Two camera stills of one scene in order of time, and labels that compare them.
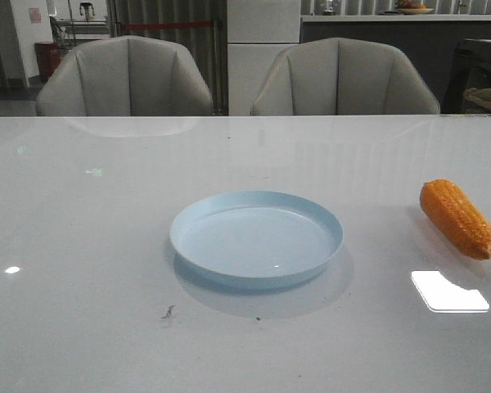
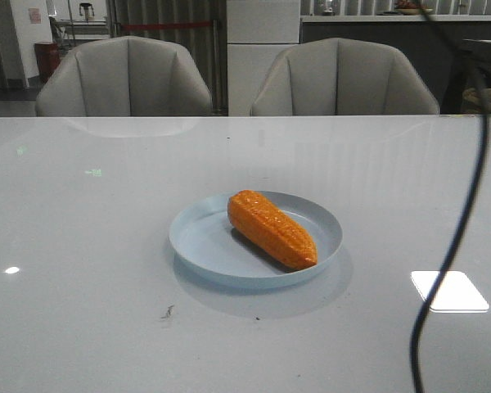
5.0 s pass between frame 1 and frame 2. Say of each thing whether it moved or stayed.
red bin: stayed
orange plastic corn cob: moved
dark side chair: stayed
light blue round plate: stayed
